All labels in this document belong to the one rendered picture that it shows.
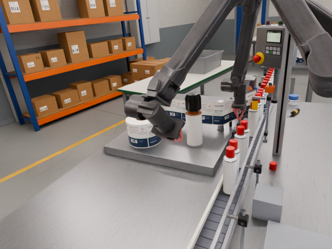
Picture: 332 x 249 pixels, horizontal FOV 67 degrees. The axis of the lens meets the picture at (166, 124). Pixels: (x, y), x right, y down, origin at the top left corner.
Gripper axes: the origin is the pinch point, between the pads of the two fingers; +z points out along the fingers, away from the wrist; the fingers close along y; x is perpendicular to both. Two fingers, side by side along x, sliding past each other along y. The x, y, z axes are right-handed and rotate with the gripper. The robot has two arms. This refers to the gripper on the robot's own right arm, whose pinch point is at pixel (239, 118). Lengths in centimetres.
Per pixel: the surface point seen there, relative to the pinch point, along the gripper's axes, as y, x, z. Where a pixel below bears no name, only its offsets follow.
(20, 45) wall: -157, -414, -31
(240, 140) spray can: 27.9, 6.7, -1.5
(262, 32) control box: -5.1, 8.6, -43.4
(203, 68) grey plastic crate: -180, -86, 10
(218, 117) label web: -8.2, -14.0, 4.3
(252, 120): -5.3, 6.0, 2.5
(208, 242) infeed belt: 72, 7, 14
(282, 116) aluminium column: 1.2, 21.5, -3.8
